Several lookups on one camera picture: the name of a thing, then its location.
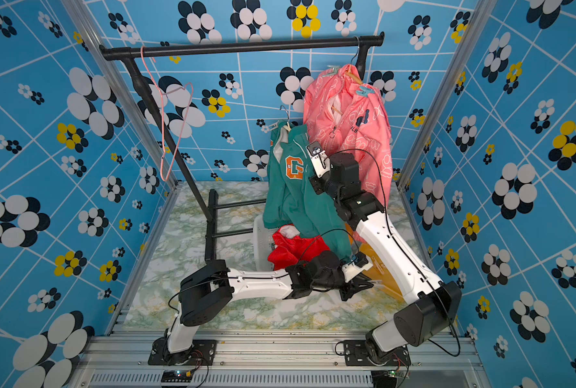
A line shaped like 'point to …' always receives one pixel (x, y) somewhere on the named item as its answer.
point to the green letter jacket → (290, 199)
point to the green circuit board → (176, 376)
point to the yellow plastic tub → (379, 272)
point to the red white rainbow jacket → (290, 247)
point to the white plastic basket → (262, 242)
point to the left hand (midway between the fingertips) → (357, 277)
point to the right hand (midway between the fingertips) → (324, 160)
